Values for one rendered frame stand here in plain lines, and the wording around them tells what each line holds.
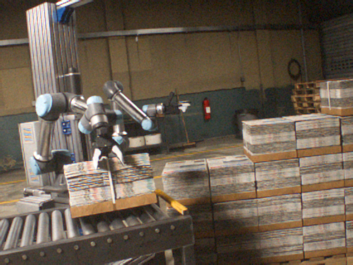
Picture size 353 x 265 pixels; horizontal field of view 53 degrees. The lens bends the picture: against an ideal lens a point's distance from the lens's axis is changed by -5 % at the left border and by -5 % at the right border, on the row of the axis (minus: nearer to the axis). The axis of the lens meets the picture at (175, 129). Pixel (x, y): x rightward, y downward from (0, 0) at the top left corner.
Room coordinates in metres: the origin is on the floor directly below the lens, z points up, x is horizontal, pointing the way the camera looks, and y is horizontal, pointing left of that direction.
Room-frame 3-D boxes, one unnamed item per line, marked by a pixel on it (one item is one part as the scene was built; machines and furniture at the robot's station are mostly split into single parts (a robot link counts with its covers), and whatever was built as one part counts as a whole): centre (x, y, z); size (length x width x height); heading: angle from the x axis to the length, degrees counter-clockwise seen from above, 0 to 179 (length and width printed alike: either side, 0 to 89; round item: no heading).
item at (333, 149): (2.41, -0.90, 0.86); 0.38 x 0.29 x 0.04; 176
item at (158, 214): (1.70, 0.15, 0.77); 0.47 x 0.05 x 0.05; 19
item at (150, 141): (8.36, 1.13, 0.55); 1.80 x 0.70 x 1.09; 109
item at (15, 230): (1.49, 0.76, 0.77); 0.47 x 0.05 x 0.05; 19
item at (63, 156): (2.25, 0.74, 0.98); 0.13 x 0.12 x 0.14; 134
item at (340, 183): (2.43, -0.47, 0.40); 1.16 x 0.38 x 0.51; 87
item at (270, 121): (2.43, -0.61, 1.06); 0.37 x 0.29 x 0.01; 177
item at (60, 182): (2.26, 0.73, 0.87); 0.15 x 0.15 x 0.10
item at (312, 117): (2.42, -0.89, 1.06); 0.37 x 0.28 x 0.01; 176
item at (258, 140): (2.43, -0.60, 0.95); 0.38 x 0.29 x 0.23; 177
